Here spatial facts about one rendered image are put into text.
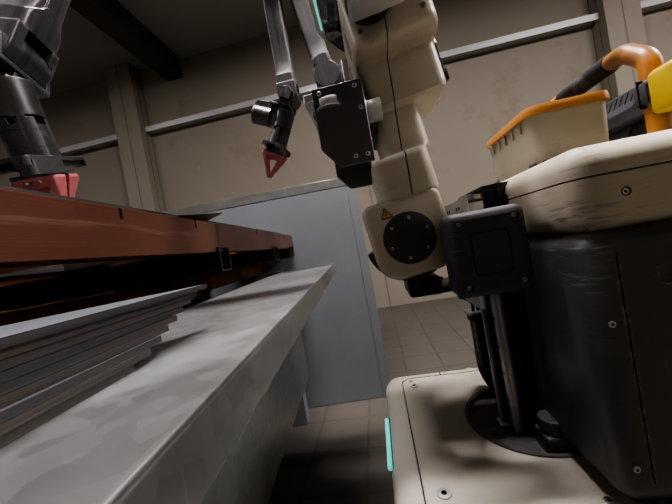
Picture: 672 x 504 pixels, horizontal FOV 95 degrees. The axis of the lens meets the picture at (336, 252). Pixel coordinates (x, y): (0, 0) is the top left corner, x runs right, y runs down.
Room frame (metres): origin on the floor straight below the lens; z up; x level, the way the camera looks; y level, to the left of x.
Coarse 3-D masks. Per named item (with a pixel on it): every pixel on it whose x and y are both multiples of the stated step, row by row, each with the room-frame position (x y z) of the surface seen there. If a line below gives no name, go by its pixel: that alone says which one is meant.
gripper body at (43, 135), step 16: (0, 128) 0.42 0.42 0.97; (16, 128) 0.42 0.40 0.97; (32, 128) 0.43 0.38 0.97; (48, 128) 0.45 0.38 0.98; (16, 144) 0.42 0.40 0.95; (32, 144) 0.43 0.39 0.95; (48, 144) 0.45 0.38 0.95; (0, 160) 0.41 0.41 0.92; (16, 160) 0.41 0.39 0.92; (64, 160) 0.47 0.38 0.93; (80, 160) 0.49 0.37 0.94
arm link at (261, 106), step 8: (288, 88) 0.92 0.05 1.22; (280, 96) 0.92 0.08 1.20; (288, 96) 0.92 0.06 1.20; (256, 104) 0.96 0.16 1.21; (264, 104) 0.96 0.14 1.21; (272, 104) 0.95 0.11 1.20; (280, 104) 0.93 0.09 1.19; (288, 104) 0.92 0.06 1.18; (256, 112) 0.95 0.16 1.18; (264, 112) 0.95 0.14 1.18; (256, 120) 0.96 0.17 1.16; (264, 120) 0.95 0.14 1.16
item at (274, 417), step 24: (288, 360) 0.86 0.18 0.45; (288, 384) 0.81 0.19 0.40; (264, 408) 0.61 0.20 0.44; (288, 408) 0.77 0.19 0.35; (264, 432) 0.59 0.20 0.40; (288, 432) 0.74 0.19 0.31; (240, 456) 0.48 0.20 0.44; (264, 456) 0.57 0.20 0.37; (216, 480) 0.40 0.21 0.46; (240, 480) 0.46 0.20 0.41; (264, 480) 0.55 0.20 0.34
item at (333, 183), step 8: (312, 184) 1.45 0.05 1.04; (320, 184) 1.44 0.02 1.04; (328, 184) 1.44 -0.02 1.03; (336, 184) 1.44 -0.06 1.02; (344, 184) 1.44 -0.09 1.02; (264, 192) 1.46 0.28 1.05; (272, 192) 1.46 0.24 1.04; (280, 192) 1.45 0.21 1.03; (288, 192) 1.45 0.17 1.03; (296, 192) 1.45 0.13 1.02; (304, 192) 1.45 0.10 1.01; (224, 200) 1.47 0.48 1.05; (232, 200) 1.47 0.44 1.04; (240, 200) 1.46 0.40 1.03; (248, 200) 1.46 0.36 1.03; (256, 200) 1.46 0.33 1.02; (264, 200) 1.46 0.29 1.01; (184, 208) 1.48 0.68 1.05; (192, 208) 1.48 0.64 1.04; (200, 208) 1.48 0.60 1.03; (208, 208) 1.47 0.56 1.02; (216, 208) 1.47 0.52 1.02; (224, 208) 1.47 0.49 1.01
